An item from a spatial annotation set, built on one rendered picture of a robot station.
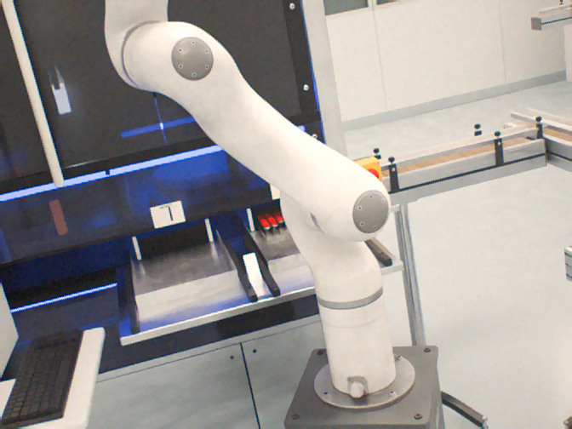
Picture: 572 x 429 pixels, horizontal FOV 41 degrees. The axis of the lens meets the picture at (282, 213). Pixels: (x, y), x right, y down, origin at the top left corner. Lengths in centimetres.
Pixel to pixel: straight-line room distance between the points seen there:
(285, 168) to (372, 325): 34
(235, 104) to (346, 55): 588
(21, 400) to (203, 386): 71
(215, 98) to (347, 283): 42
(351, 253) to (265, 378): 109
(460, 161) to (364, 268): 118
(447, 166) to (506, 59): 525
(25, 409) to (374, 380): 76
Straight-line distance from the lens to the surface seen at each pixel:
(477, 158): 246
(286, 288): 184
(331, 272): 131
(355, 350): 135
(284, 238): 214
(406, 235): 247
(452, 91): 741
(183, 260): 214
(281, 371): 236
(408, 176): 238
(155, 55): 104
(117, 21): 115
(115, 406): 234
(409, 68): 721
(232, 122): 113
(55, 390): 178
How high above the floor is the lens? 163
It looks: 19 degrees down
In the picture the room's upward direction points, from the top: 11 degrees counter-clockwise
